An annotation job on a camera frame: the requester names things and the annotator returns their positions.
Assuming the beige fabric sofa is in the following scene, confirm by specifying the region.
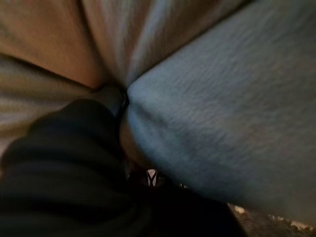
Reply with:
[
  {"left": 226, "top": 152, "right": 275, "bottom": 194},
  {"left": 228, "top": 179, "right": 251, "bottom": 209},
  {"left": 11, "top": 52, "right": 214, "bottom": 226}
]
[{"left": 0, "top": 0, "right": 253, "bottom": 158}]

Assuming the dark left robot hand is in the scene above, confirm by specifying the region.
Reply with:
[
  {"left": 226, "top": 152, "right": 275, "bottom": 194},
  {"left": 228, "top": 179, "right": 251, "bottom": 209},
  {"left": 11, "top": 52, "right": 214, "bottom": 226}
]
[{"left": 0, "top": 83, "right": 248, "bottom": 237}]

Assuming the white cloth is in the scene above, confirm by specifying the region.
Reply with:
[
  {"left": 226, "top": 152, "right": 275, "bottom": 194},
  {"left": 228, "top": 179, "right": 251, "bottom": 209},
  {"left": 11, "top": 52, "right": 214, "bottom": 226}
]
[{"left": 120, "top": 0, "right": 316, "bottom": 221}]

